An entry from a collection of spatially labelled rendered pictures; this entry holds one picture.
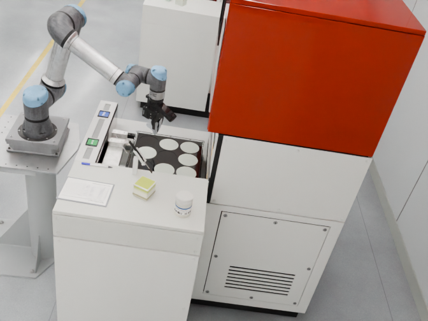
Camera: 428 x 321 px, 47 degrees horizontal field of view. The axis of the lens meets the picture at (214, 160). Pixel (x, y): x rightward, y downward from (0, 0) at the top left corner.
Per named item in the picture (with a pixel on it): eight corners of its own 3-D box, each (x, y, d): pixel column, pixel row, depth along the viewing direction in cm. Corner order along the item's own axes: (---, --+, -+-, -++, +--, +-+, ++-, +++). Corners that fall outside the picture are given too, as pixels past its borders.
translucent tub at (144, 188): (155, 193, 218) (156, 181, 214) (146, 202, 213) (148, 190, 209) (141, 186, 220) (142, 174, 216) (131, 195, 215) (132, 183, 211)
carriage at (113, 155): (127, 139, 266) (128, 134, 264) (114, 182, 237) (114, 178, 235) (113, 137, 266) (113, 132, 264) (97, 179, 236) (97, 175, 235)
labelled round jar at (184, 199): (190, 207, 214) (193, 191, 209) (189, 219, 209) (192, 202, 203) (174, 205, 214) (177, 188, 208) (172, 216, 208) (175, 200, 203)
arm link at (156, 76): (153, 62, 233) (170, 67, 232) (151, 83, 240) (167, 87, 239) (146, 69, 227) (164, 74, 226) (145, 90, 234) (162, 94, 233)
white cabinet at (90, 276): (192, 231, 339) (209, 132, 290) (178, 362, 261) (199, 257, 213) (97, 218, 335) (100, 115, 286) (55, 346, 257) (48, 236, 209)
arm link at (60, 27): (42, 14, 209) (136, 87, 217) (55, 6, 218) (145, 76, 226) (32, 34, 216) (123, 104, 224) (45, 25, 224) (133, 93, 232)
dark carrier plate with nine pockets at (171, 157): (202, 142, 267) (202, 142, 266) (198, 183, 239) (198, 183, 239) (138, 133, 265) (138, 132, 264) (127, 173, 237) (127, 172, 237)
